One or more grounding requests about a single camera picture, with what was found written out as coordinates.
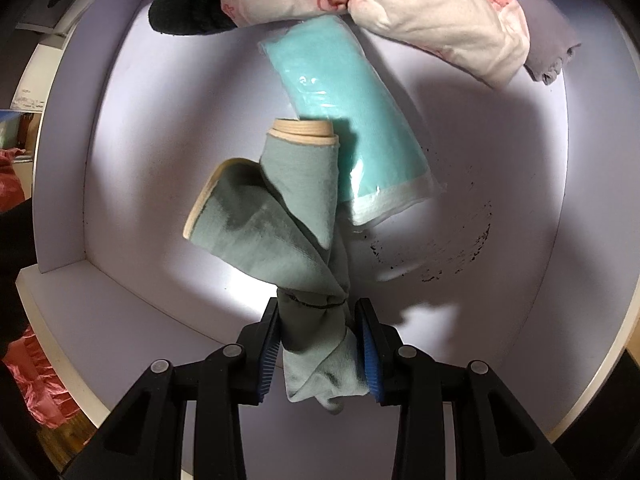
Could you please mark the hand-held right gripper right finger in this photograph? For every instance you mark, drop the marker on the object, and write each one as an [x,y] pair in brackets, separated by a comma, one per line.
[370,355]

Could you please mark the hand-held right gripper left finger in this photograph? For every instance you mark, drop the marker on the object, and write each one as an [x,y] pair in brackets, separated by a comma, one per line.
[267,355]

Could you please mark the sage green cloth bundle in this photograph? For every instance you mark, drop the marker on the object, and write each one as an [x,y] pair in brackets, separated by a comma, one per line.
[280,240]

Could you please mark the white drawer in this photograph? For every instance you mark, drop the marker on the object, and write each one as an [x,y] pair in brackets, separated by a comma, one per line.
[475,170]

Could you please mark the red cloth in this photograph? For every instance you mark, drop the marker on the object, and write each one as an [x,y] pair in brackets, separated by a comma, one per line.
[35,385]

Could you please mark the teal towel in plastic packet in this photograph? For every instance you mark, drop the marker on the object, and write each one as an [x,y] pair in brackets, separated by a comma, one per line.
[350,110]

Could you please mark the white patterned cloth bundle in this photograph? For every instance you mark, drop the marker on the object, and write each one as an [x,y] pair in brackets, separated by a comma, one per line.
[430,15]

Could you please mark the printed paper sheet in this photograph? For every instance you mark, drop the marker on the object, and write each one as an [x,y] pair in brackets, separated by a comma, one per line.
[27,97]

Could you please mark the light grey sock bundle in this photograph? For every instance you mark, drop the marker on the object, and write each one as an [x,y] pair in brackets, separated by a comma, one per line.
[550,50]

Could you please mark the black sock bundle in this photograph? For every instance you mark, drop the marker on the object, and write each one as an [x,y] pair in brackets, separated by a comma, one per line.
[185,10]

